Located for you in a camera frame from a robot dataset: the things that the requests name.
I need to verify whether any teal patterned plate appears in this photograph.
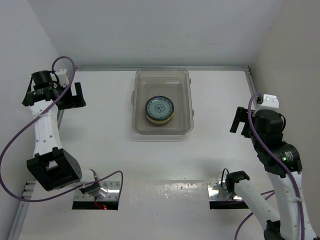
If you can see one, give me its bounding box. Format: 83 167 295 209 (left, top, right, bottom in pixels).
144 95 175 121

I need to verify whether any yellow patterned plate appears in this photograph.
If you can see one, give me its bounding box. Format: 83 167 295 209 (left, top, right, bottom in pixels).
146 115 173 125

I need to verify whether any cream plate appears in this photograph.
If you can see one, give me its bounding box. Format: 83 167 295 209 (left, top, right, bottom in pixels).
148 118 171 125

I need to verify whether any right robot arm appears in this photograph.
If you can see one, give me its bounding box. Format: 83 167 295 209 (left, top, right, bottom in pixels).
225 107 319 240

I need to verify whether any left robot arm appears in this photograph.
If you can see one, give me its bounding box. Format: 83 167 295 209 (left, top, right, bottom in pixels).
22 69 109 200

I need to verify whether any clear plastic bin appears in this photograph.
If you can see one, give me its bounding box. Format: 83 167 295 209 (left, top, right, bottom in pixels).
131 68 194 135

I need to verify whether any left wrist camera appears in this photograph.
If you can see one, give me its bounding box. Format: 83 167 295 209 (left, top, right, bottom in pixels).
51 68 69 88

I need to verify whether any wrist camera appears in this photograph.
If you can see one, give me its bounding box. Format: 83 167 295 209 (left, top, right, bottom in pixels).
256 94 279 111
51 68 69 88

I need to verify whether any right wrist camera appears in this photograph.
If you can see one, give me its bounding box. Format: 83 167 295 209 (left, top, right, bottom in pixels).
256 94 279 111

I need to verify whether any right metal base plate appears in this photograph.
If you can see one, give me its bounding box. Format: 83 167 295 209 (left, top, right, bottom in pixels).
207 180 242 202

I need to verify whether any metal base plate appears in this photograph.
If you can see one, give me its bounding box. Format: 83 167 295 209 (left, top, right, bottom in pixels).
207 180 242 202
74 181 121 202

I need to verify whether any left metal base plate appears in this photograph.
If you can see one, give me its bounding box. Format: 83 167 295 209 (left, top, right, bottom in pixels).
74 181 121 202

